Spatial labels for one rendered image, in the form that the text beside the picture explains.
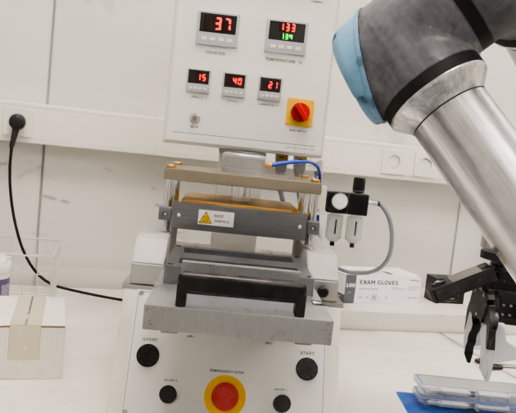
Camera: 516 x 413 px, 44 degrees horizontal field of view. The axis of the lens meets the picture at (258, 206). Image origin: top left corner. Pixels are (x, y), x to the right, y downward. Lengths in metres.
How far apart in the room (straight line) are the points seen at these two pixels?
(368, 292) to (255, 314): 0.93
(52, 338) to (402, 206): 1.15
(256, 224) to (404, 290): 0.72
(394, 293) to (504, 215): 1.07
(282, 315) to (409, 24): 0.35
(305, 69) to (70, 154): 0.69
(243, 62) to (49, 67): 0.59
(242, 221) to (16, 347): 0.42
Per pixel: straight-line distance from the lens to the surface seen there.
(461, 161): 0.66
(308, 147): 1.30
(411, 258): 1.95
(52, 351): 1.11
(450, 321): 1.68
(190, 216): 1.07
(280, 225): 1.08
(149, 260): 1.00
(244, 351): 0.99
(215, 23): 1.31
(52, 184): 1.71
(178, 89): 1.30
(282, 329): 0.75
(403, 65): 0.67
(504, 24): 0.71
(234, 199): 1.16
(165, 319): 0.74
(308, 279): 0.85
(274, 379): 0.99
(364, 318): 1.57
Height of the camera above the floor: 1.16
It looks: 5 degrees down
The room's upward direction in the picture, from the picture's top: 6 degrees clockwise
